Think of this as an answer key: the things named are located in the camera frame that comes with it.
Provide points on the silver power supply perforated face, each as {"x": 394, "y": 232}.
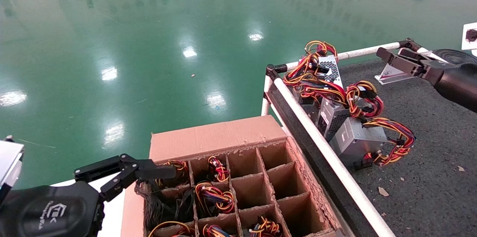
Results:
{"x": 329, "y": 71}

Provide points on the silver power supply with label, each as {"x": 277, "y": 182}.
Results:
{"x": 331, "y": 119}

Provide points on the clear acrylic sign holder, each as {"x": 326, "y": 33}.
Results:
{"x": 391, "y": 75}

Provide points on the black round ribbed disc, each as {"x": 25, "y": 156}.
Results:
{"x": 458, "y": 56}

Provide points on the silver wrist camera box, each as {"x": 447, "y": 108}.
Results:
{"x": 467, "y": 45}
{"x": 9, "y": 162}

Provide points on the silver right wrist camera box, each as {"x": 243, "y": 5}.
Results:
{"x": 467, "y": 45}

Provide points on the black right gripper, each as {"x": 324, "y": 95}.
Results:
{"x": 458, "y": 82}

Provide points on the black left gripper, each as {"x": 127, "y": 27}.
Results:
{"x": 44, "y": 211}

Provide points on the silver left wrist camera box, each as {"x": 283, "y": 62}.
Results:
{"x": 9, "y": 162}

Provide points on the brown cardboard divider box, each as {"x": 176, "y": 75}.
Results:
{"x": 216, "y": 136}

